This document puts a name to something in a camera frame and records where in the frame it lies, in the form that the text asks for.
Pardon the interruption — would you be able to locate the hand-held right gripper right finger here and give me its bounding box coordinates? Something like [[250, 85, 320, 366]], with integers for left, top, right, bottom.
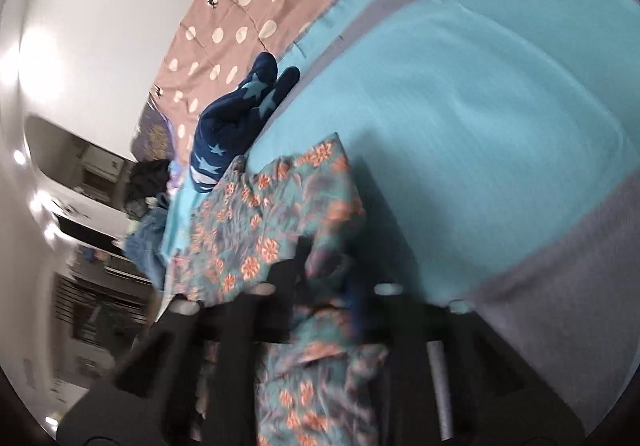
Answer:
[[347, 276, 587, 444]]

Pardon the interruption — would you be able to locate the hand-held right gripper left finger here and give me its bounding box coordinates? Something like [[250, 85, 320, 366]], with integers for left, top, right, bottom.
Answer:
[[57, 236, 313, 444]]

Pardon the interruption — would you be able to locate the floral teal cloth garment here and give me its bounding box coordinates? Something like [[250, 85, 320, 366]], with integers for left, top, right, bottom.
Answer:
[[172, 131, 391, 446]]

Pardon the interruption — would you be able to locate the navy star print garment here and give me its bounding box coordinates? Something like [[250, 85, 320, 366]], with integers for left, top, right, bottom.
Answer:
[[189, 52, 301, 194]]

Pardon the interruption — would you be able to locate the blue cloth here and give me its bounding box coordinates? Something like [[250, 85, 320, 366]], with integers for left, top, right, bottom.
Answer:
[[124, 206, 172, 289]]

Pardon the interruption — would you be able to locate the dark cloth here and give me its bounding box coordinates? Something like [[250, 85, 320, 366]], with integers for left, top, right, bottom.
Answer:
[[127, 159, 172, 218]]

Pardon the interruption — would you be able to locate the dark slatted furniture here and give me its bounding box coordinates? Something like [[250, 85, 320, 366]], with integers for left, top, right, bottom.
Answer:
[[52, 271, 153, 367]]

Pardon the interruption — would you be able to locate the purple printed pillow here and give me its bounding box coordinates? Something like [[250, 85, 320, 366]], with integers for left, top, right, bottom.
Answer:
[[131, 95, 177, 163]]

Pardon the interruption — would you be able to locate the teal and grey blanket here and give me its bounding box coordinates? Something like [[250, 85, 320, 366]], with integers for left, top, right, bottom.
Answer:
[[160, 0, 640, 357]]

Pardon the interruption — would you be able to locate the brown polka dot bedsheet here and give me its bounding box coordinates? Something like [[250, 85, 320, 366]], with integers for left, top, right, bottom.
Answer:
[[145, 0, 416, 167]]

